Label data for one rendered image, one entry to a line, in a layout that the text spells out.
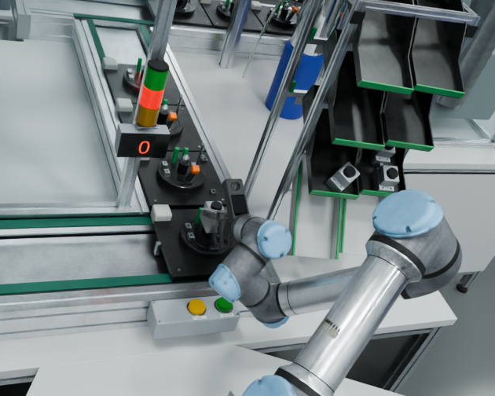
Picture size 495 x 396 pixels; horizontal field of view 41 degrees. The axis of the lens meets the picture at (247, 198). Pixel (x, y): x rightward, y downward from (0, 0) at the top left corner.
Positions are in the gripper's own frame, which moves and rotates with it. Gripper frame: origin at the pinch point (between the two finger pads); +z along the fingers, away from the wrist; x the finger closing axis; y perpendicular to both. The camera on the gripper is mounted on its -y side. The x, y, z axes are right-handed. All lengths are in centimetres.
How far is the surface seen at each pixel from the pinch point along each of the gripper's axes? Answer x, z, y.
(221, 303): -2.4, -12.2, 21.3
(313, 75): 62, 60, -40
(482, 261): 179, 86, 42
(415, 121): 46, -19, -24
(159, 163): -5.8, 28.2, -9.3
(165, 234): -10.4, 7.6, 7.6
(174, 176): -2.7, 23.6, -6.1
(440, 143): 122, 58, -16
